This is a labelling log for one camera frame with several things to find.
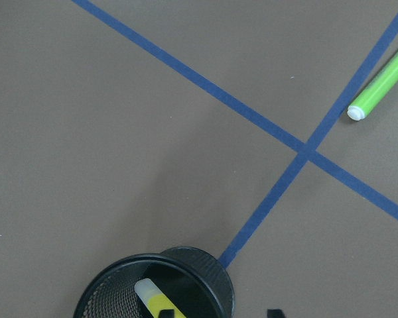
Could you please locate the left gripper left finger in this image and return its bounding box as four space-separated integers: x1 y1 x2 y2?
159 309 175 318

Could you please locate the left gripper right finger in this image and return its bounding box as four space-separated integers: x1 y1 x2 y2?
267 309 285 318

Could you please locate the yellow highlighter pen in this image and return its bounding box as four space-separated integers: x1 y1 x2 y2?
134 278 186 318

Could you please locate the green highlighter pen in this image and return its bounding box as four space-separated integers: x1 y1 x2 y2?
346 51 398 121

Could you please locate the black mesh pen cup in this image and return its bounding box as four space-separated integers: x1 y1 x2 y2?
74 246 235 317

